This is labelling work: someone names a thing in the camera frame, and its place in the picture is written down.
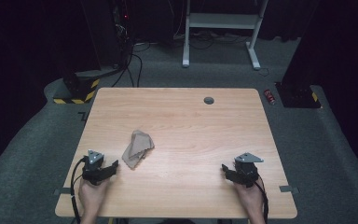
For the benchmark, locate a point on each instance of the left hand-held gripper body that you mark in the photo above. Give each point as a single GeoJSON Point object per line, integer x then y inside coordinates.
{"type": "Point", "coordinates": [93, 169]}

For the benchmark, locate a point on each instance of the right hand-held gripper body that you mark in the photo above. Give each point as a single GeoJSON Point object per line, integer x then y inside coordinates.
{"type": "Point", "coordinates": [246, 171]}

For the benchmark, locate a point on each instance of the grey cleaning cloth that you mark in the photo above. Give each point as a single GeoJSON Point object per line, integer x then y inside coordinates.
{"type": "Point", "coordinates": [138, 146]}

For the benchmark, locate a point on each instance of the grey tape strip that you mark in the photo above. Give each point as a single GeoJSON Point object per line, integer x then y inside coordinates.
{"type": "Point", "coordinates": [288, 188]}
{"type": "Point", "coordinates": [62, 191]}

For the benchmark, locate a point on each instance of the black tape mark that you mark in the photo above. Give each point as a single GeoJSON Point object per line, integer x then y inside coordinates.
{"type": "Point", "coordinates": [83, 115]}

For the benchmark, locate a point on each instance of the grey round table grommet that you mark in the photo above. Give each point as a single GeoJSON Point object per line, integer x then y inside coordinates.
{"type": "Point", "coordinates": [209, 100]}

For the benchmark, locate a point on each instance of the red can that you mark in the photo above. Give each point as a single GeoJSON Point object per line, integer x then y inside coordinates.
{"type": "Point", "coordinates": [269, 96]}

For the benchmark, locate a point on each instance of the black yellow striped base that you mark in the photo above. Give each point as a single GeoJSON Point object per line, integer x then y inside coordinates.
{"type": "Point", "coordinates": [84, 91]}

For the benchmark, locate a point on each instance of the black base with yellow mark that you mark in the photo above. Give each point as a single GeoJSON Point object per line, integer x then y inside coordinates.
{"type": "Point", "coordinates": [296, 96]}

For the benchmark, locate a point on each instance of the white metal stand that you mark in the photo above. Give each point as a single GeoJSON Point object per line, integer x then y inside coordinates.
{"type": "Point", "coordinates": [220, 21]}

